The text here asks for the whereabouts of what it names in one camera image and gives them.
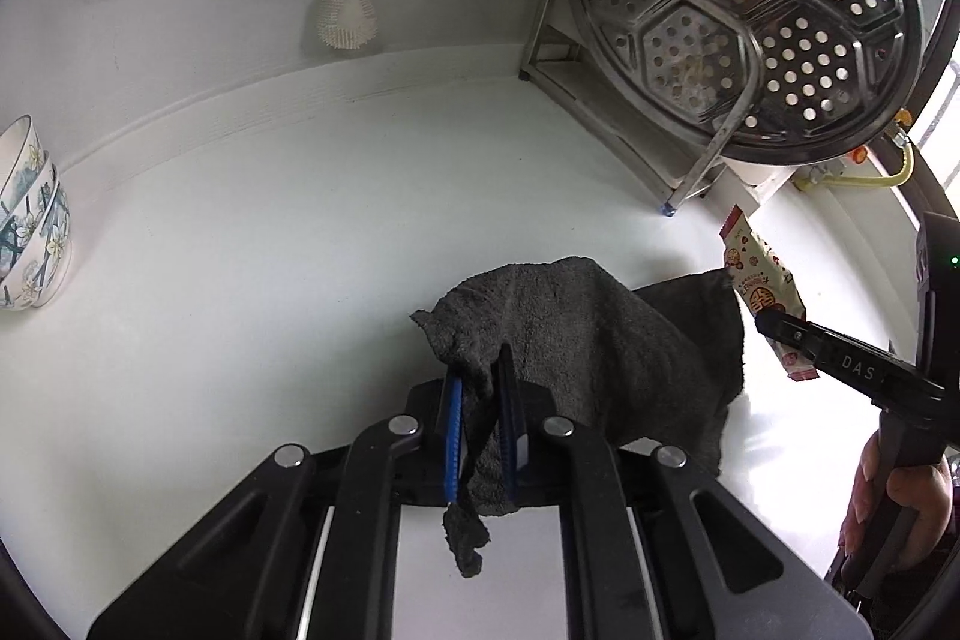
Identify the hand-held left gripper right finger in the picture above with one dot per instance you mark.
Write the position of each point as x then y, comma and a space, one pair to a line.
514, 445

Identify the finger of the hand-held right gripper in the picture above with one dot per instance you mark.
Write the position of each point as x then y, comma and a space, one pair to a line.
855, 366

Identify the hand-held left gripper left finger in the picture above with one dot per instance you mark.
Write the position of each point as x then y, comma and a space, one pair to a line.
452, 445

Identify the dark grey cloth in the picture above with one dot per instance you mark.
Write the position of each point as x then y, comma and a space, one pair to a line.
585, 340

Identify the red and white snack wrapper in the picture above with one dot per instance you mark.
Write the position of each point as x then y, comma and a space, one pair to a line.
754, 269

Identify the person's right hand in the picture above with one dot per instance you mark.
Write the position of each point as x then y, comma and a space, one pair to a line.
934, 520

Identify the gas valve with orange knob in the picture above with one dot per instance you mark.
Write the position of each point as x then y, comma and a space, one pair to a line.
859, 158

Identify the perforated steel steamer plate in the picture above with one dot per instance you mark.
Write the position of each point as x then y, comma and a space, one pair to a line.
825, 10

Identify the steel dish rack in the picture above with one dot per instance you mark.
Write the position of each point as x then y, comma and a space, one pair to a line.
600, 93

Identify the blue floral ceramic bowl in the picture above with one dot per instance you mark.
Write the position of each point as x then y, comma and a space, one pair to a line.
41, 250
34, 183
19, 141

